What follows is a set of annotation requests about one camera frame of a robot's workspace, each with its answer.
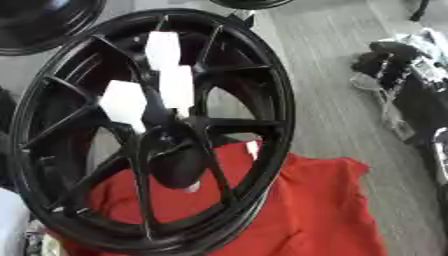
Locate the black spoked wheel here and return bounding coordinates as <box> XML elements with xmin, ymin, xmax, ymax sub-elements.
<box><xmin>7</xmin><ymin>7</ymin><xmax>298</xmax><ymax>256</ymax></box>

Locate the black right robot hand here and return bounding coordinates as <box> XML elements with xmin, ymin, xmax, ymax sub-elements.
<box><xmin>350</xmin><ymin>39</ymin><xmax>427</xmax><ymax>92</ymax></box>

